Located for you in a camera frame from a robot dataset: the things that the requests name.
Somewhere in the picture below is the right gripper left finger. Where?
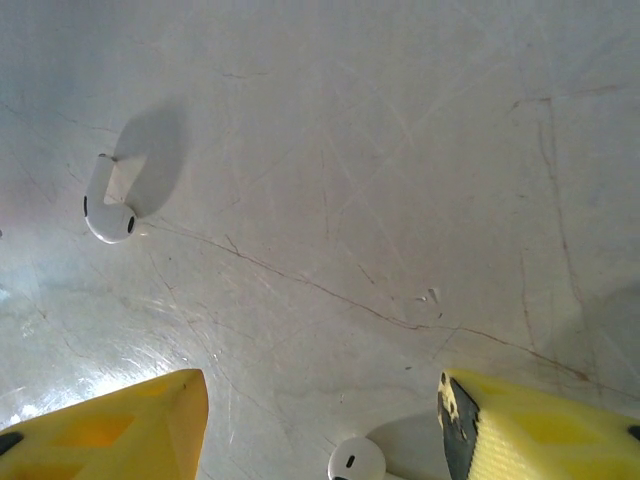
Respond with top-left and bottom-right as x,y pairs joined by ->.
0,368 -> 211,480

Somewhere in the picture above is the white wireless earbud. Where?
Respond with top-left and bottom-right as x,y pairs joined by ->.
327,436 -> 387,480
82,153 -> 139,245

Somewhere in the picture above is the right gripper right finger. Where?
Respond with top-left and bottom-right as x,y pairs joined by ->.
437,368 -> 640,480

